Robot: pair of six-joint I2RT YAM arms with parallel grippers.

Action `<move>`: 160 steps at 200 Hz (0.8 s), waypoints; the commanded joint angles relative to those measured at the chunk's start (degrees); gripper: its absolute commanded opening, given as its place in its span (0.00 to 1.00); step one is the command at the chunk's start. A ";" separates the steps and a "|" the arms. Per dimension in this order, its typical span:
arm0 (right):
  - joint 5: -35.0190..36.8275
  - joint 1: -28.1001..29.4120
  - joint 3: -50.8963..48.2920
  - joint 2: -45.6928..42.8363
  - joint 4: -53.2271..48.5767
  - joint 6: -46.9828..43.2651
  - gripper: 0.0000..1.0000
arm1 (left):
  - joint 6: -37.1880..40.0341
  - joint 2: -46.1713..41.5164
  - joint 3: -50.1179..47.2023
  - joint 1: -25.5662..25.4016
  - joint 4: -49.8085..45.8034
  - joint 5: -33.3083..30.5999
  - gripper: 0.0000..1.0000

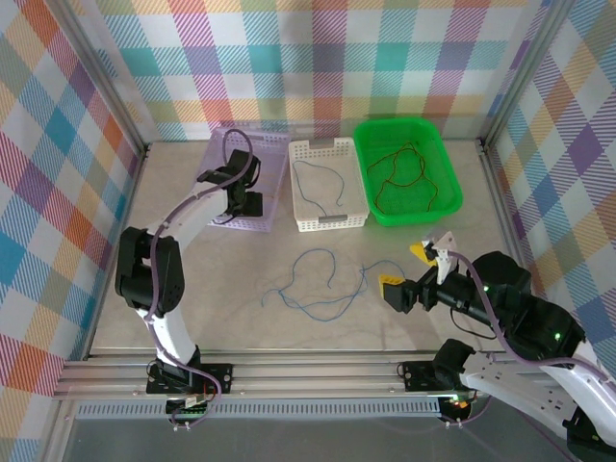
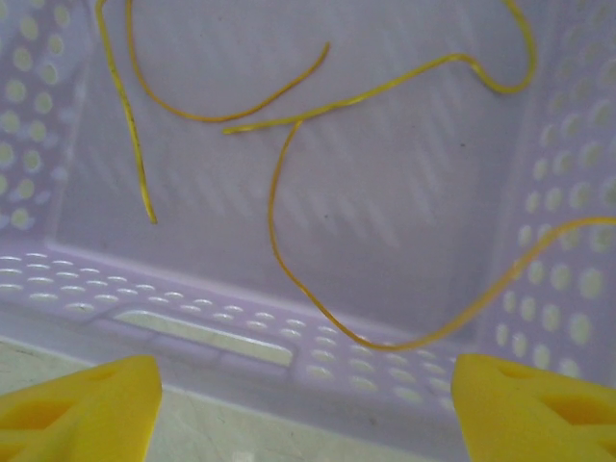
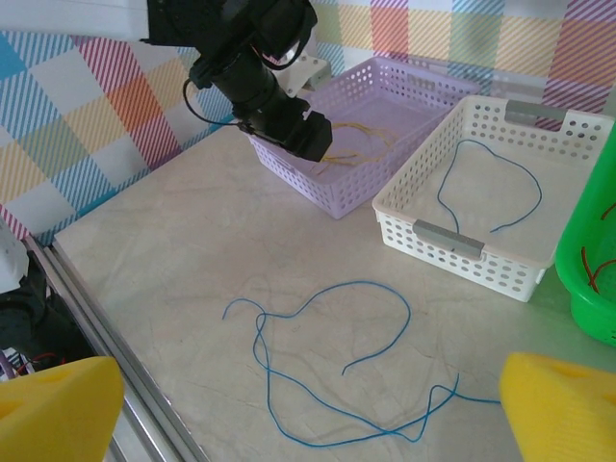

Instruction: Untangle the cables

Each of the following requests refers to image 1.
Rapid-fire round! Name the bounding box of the purple plastic basket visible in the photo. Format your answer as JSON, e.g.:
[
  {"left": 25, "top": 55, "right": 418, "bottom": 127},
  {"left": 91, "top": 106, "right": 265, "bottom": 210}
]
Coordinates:
[{"left": 192, "top": 125, "right": 291, "bottom": 235}]

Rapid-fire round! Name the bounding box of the white plastic basket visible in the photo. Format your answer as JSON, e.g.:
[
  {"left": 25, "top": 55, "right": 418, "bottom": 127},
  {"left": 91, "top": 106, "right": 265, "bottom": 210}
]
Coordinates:
[{"left": 287, "top": 137, "right": 371, "bottom": 234}]

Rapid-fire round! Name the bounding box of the green plastic basket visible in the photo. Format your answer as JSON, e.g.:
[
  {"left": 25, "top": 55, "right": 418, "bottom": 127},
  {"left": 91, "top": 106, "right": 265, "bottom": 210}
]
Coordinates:
[{"left": 353, "top": 117, "right": 464, "bottom": 227}]

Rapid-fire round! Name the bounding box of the checked cloth backdrop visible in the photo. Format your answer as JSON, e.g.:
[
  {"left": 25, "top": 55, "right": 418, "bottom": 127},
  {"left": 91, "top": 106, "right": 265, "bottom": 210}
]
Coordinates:
[
  {"left": 66, "top": 0, "right": 569, "bottom": 144},
  {"left": 0, "top": 0, "right": 143, "bottom": 462},
  {"left": 485, "top": 0, "right": 616, "bottom": 338}
]

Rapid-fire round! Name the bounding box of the orange connector circuit board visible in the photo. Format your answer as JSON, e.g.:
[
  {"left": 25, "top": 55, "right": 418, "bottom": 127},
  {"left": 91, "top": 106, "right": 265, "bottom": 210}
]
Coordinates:
[{"left": 442, "top": 394, "right": 477, "bottom": 416}]

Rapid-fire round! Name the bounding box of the green terminal circuit board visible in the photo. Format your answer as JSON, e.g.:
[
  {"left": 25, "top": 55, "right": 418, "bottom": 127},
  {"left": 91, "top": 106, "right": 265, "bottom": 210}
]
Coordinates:
[{"left": 166, "top": 394, "right": 217, "bottom": 421}]

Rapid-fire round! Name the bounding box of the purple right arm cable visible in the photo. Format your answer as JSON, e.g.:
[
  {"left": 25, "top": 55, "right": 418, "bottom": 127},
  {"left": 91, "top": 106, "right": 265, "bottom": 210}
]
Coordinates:
[{"left": 451, "top": 252, "right": 616, "bottom": 462}]

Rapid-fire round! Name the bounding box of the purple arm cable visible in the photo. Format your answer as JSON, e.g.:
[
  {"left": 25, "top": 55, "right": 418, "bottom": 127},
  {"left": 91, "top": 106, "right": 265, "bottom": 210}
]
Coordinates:
[
  {"left": 146, "top": 128, "right": 256, "bottom": 429},
  {"left": 451, "top": 252, "right": 616, "bottom": 462}
]

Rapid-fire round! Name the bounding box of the aluminium frame side rail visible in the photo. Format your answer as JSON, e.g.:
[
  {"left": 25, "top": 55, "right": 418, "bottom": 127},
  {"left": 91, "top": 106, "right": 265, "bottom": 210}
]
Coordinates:
[
  {"left": 84, "top": 143, "right": 150, "bottom": 360},
  {"left": 475, "top": 139, "right": 530, "bottom": 275}
]

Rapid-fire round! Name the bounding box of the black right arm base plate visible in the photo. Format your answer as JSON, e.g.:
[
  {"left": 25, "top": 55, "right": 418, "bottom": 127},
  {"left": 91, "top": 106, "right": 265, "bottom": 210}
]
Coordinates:
[{"left": 401, "top": 359, "right": 491, "bottom": 392}]

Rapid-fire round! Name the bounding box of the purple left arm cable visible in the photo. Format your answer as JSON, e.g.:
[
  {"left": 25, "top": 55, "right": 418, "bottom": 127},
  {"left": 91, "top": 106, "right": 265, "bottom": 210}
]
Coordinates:
[{"left": 146, "top": 128, "right": 256, "bottom": 429}]

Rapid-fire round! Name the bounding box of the aluminium mounting rail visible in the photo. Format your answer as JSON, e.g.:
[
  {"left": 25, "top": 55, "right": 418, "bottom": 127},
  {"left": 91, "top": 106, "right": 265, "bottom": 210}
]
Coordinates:
[{"left": 51, "top": 349, "right": 482, "bottom": 401}]

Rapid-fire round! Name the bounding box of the grey slotted cable duct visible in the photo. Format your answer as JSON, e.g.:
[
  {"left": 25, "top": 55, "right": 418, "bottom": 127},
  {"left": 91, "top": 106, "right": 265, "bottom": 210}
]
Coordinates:
[{"left": 74, "top": 401, "right": 443, "bottom": 421}]

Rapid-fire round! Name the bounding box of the aluminium frame post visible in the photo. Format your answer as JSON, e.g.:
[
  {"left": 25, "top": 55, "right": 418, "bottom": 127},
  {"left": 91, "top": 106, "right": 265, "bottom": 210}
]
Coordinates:
[
  {"left": 57, "top": 0, "right": 148, "bottom": 155},
  {"left": 480, "top": 0, "right": 578, "bottom": 148}
]

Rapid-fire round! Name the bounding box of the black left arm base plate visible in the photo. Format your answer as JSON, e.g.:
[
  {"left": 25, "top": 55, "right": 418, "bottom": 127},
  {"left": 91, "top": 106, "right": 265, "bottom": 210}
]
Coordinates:
[{"left": 146, "top": 363, "right": 236, "bottom": 395}]

